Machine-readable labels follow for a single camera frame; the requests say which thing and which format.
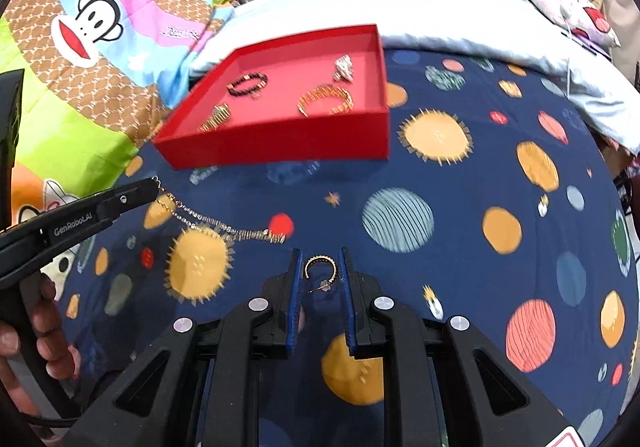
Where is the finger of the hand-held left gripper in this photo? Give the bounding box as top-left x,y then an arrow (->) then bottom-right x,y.
95,178 -> 161,224

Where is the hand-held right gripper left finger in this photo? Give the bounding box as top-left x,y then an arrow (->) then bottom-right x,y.
62,248 -> 306,447

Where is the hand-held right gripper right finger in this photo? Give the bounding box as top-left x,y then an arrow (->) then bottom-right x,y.
338,247 -> 572,447

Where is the gold hoop earring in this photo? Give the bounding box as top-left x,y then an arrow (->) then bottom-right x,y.
304,254 -> 343,295

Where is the thin gold necklace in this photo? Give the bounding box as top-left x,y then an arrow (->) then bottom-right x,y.
151,176 -> 287,245

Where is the gold link bracelet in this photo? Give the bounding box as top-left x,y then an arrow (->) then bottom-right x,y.
198,104 -> 232,134

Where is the red jewelry tray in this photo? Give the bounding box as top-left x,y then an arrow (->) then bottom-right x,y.
152,24 -> 392,171

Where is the gold chain bangle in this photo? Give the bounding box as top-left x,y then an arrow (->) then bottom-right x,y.
297,84 -> 353,118

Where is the silver crystal jewelry piece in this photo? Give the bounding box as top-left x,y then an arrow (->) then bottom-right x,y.
333,54 -> 357,83

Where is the person's left hand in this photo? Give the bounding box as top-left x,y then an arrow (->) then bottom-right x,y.
0,273 -> 82,430

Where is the monkey print blanket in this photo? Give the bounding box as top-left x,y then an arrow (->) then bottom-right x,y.
0,0 -> 236,278

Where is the navy planet print bedsheet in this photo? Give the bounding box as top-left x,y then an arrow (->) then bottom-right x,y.
40,47 -> 640,447

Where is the light blue quilt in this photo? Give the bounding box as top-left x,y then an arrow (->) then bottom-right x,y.
190,0 -> 640,153

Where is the white cartoon pillow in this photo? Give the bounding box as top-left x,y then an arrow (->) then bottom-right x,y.
517,0 -> 623,48

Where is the dark bead bracelet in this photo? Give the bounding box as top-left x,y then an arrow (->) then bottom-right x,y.
227,72 -> 268,96

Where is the black cable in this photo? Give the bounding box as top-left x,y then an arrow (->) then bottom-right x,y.
22,406 -> 87,429

